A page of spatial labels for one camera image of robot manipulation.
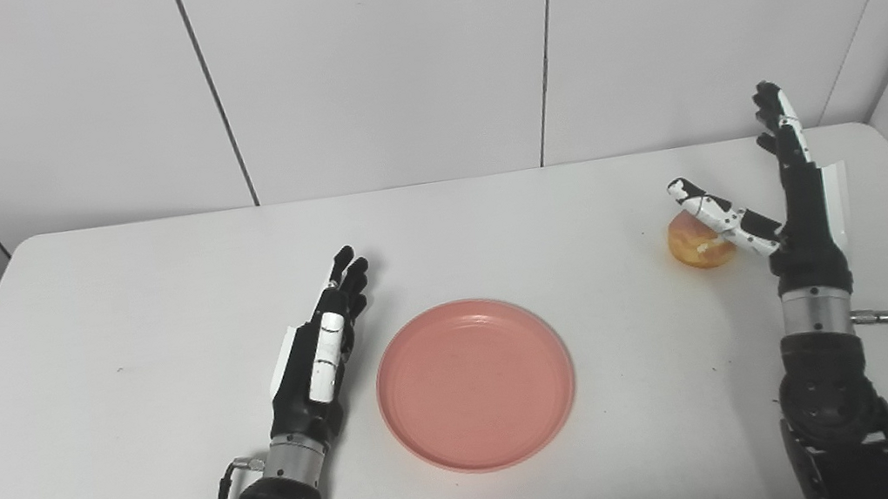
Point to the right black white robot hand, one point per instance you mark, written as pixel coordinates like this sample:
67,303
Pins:
797,223

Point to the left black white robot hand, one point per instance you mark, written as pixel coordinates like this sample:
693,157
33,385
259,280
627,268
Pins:
319,365

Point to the cream puff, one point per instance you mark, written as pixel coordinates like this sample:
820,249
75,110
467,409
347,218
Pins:
697,245

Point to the pink round plate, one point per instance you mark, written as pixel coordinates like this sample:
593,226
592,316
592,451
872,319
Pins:
476,384

